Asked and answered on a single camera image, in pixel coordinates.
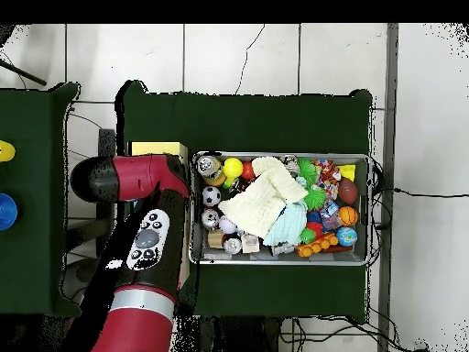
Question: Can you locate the cream knitted cloth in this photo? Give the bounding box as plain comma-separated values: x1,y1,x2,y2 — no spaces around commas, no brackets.
218,156,309,239

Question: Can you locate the black and white soccer ball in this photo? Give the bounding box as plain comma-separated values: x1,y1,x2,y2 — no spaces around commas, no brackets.
201,185,223,207

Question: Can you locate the yellow tennis ball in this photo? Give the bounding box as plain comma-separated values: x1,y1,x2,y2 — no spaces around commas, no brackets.
223,157,245,179

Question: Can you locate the silver drink can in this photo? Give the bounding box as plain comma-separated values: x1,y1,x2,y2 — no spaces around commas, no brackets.
200,208,222,231

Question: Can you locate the black upright panel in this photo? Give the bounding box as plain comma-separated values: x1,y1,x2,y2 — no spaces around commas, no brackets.
96,128,116,259

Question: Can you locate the black cable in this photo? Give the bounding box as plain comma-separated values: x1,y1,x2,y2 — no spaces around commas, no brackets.
393,187,469,199

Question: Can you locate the grey floor cable cover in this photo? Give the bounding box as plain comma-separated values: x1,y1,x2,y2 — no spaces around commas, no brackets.
376,23,400,352

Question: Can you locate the wooden box with three holes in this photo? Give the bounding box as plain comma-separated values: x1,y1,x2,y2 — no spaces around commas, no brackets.
126,141,191,291

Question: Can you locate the light blue knitted cloth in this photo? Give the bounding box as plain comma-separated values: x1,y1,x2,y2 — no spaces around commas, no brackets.
263,201,309,248

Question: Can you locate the dark thin rod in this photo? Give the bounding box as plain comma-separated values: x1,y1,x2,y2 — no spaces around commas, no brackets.
0,58,48,87

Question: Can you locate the crushed clear plastic bottle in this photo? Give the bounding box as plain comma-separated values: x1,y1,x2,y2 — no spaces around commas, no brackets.
320,201,343,232

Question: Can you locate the yellow plastic cup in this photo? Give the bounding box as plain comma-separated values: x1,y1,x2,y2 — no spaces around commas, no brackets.
0,139,16,163

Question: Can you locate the brown mini football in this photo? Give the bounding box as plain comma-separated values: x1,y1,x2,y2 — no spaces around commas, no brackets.
337,177,359,205

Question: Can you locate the white baseball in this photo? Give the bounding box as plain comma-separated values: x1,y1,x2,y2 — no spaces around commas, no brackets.
218,215,238,235

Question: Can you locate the printed drink can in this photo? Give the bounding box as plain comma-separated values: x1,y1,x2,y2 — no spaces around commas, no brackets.
196,155,226,188

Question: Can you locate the dark green tablecloth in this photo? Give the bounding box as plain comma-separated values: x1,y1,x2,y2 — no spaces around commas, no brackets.
0,82,85,318
115,80,374,325

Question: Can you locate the shallow mesh bin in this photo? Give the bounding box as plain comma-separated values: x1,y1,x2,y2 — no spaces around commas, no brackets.
188,150,372,267

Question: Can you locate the blue plastic cup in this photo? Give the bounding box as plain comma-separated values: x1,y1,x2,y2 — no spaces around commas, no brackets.
0,192,19,232

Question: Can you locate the grey stand base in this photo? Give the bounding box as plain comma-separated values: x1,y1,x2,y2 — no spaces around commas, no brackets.
60,258,107,300

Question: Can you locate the orange mini basketball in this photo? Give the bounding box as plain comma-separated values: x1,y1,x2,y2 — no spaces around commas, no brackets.
337,205,359,227

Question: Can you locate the blue green globe ball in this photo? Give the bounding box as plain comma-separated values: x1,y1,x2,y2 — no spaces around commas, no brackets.
335,225,359,248

